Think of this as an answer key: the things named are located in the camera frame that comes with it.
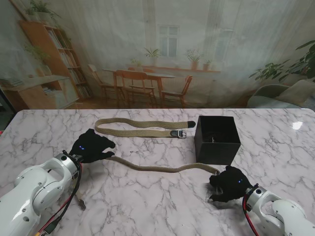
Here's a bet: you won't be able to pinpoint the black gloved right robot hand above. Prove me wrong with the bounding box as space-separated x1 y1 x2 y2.
208 165 253 204

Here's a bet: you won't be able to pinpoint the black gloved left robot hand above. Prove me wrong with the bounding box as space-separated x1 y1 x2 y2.
69 128 116 164

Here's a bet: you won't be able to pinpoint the black belt storage box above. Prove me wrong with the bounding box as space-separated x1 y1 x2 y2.
193 115 242 165

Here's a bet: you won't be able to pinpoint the dark brown woven belt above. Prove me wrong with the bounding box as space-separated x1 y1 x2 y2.
205 131 228 144

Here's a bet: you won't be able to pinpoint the beige woven belt double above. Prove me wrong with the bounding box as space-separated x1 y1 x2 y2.
94 118 196 140
75 156 221 211

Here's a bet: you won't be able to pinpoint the black panel beside backdrop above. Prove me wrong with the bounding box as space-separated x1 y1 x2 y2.
0 87 18 136

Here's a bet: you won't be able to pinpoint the red black right arm cables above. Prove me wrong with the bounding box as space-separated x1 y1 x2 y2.
242 196 260 236

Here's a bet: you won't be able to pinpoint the red black arm cables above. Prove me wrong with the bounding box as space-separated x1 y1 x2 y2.
242 196 260 236
34 163 84 236

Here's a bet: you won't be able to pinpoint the red black left arm cables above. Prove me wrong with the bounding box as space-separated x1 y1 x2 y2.
34 163 84 236

